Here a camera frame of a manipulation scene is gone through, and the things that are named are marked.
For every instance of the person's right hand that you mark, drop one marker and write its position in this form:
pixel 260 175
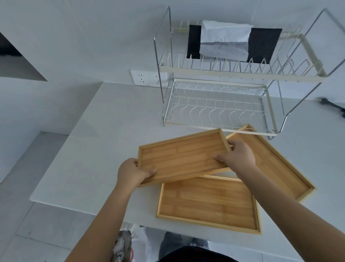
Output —
pixel 241 159

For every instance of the person's left hand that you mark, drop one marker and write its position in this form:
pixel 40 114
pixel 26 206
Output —
pixel 130 174

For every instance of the light wooden tray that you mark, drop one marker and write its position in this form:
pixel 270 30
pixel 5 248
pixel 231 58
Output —
pixel 207 205
pixel 277 167
pixel 183 156

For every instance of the white wire dish rack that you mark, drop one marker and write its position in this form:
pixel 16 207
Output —
pixel 242 74

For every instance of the person's right forearm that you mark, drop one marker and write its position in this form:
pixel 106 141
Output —
pixel 291 221

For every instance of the person's left forearm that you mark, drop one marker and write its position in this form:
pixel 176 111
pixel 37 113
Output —
pixel 105 229

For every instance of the white table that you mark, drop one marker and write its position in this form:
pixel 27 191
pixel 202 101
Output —
pixel 94 148

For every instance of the white plastic trash bag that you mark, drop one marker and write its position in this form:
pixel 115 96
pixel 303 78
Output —
pixel 140 237

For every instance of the grey jeans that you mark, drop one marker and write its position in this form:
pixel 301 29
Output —
pixel 172 243

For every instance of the black shirt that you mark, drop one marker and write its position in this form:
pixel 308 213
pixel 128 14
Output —
pixel 196 256

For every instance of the black ribbed cloth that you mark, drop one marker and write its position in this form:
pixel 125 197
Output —
pixel 264 46

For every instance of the white folded cloth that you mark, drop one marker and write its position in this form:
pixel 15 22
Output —
pixel 223 32

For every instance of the white wall socket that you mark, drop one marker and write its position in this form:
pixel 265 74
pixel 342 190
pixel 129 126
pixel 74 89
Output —
pixel 142 78

